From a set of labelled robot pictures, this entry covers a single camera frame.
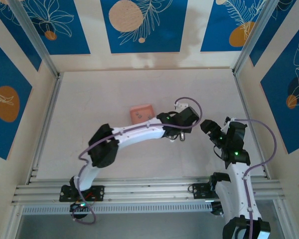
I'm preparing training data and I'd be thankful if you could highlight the pink plastic tray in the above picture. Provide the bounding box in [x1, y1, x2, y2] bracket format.
[129, 104, 155, 126]

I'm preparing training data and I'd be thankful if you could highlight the right controller board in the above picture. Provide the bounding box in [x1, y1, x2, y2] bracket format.
[210, 200, 226, 216]

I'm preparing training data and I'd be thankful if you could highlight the controller board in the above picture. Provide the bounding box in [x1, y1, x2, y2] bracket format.
[210, 200, 226, 216]
[69, 201, 95, 214]

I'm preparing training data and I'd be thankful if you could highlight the left controller board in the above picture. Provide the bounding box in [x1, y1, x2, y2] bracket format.
[69, 201, 95, 214]

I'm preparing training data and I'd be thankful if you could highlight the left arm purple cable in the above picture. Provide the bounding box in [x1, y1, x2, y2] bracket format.
[71, 96, 203, 225]

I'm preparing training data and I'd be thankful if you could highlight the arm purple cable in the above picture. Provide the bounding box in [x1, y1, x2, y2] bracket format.
[71, 96, 203, 225]
[231, 119, 277, 239]

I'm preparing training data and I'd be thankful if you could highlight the right aluminium side rail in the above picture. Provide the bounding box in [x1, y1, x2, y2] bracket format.
[233, 71, 269, 179]

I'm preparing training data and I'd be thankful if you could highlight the aluminium side rail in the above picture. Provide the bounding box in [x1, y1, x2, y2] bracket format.
[26, 72, 64, 185]
[233, 71, 269, 179]

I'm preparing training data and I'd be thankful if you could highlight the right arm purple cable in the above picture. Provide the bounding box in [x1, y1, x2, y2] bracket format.
[231, 119, 277, 239]

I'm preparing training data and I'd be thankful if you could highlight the right black mount plate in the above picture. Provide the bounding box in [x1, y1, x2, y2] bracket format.
[192, 183, 216, 200]

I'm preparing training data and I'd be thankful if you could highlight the black mount plate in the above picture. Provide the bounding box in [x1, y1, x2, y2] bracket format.
[59, 185, 105, 202]
[192, 183, 216, 200]

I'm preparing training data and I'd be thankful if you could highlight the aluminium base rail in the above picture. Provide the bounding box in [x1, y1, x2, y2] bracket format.
[11, 175, 284, 207]

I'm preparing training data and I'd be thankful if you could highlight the grey slotted cable duct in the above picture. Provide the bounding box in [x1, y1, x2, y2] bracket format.
[21, 202, 213, 215]

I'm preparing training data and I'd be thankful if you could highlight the left black mount plate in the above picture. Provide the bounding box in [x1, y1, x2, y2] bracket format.
[59, 185, 105, 202]

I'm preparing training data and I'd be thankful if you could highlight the right aluminium frame post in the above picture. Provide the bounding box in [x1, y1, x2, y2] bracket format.
[232, 0, 280, 75]

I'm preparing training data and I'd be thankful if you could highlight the aluminium frame post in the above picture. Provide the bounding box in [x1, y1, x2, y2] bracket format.
[232, 0, 280, 75]
[7, 0, 63, 78]

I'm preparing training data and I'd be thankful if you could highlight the left aluminium side rail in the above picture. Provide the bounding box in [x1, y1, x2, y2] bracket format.
[26, 72, 64, 185]

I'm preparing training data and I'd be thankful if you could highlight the left aluminium frame post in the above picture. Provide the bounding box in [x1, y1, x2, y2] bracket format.
[7, 0, 63, 78]

